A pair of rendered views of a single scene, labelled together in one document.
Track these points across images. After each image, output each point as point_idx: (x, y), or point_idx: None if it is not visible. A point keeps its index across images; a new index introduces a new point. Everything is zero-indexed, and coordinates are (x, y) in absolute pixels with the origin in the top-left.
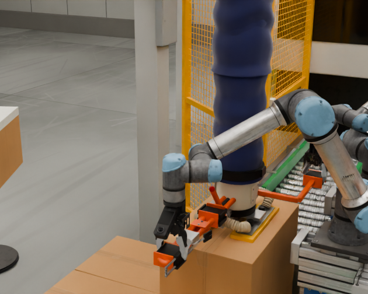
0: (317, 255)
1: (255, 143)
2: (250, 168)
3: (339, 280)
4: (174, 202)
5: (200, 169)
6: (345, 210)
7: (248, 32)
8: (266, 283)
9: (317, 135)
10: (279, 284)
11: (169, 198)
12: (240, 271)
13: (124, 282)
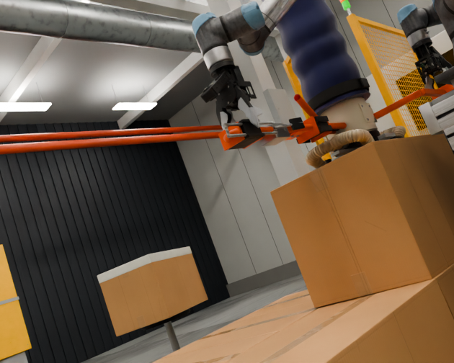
0: None
1: (338, 52)
2: (344, 78)
3: None
4: (217, 60)
5: (232, 12)
6: (450, 3)
7: None
8: (426, 195)
9: None
10: None
11: (210, 58)
12: (364, 162)
13: (282, 308)
